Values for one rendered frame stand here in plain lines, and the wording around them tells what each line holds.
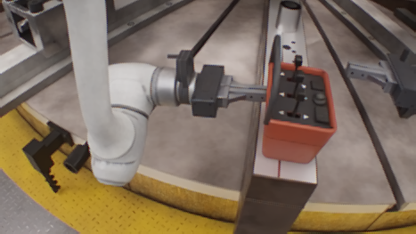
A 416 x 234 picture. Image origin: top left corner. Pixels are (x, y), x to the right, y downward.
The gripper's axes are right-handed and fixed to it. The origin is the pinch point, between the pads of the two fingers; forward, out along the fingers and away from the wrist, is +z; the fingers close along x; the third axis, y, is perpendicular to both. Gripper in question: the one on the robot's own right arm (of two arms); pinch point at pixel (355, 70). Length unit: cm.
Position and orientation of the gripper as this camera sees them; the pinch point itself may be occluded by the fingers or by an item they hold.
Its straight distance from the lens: 66.6
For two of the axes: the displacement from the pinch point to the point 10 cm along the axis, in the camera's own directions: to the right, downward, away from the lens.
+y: 0.5, -7.3, -6.8
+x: -2.0, 6.6, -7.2
